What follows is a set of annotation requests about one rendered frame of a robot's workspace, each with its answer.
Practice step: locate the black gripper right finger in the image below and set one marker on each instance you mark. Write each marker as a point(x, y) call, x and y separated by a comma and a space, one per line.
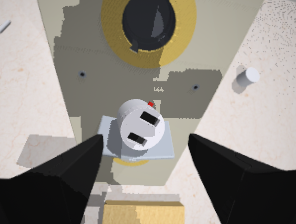
point(243, 190)

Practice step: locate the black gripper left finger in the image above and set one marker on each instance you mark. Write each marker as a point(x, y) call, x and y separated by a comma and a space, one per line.
point(55, 192)

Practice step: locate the grey cylinder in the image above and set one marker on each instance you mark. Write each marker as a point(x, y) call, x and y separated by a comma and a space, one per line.
point(247, 77)
point(4, 25)

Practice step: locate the beige service panel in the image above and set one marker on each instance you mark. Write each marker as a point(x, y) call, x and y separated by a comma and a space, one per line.
point(173, 53)

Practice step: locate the white round cartridge with two slots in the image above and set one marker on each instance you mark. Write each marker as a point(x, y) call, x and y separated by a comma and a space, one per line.
point(140, 125)

